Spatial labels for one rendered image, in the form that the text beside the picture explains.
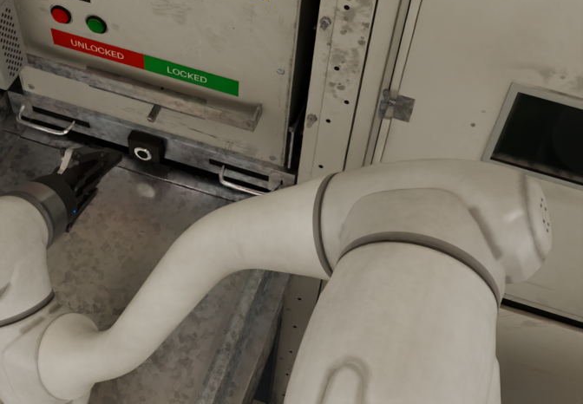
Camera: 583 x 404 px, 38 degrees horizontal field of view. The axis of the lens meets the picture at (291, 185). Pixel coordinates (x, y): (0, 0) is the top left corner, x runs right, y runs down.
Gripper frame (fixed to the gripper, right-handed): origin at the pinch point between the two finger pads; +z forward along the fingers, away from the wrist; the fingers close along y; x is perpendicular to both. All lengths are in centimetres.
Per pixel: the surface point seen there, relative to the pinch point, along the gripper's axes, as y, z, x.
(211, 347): 23.5, -4.3, 23.2
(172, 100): -9.2, 9.2, 6.1
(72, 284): 22.0, -1.8, -1.8
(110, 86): -8.4, 9.7, -4.5
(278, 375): 65, 52, 29
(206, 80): -13.2, 11.4, 10.5
